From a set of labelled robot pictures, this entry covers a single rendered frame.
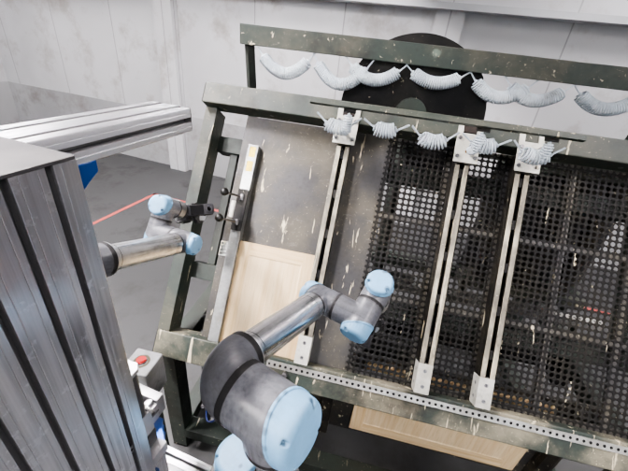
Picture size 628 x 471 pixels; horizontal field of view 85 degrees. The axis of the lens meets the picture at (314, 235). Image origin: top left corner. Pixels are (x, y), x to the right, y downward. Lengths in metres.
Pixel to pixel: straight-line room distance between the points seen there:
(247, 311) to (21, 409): 1.21
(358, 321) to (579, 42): 4.33
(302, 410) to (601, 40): 4.70
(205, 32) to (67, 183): 5.30
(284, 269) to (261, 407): 1.08
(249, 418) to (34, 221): 0.39
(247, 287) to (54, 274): 1.23
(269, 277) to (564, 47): 4.06
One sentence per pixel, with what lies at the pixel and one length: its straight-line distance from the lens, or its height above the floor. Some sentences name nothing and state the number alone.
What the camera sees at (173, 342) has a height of 0.87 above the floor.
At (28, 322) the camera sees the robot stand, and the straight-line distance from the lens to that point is 0.51.
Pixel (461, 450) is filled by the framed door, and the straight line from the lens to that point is 2.35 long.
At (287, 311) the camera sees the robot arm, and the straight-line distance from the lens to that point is 0.82.
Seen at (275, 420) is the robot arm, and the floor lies 1.67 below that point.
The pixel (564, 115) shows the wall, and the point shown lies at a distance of 4.93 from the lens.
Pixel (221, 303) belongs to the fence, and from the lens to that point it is 1.69.
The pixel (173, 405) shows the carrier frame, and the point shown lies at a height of 0.39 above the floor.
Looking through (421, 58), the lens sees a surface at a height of 2.13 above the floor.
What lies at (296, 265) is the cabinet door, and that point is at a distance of 1.61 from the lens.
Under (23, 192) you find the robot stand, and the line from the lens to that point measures 0.46.
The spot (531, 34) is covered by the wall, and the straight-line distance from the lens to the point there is 4.77.
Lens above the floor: 2.17
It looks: 30 degrees down
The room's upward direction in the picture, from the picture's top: 7 degrees clockwise
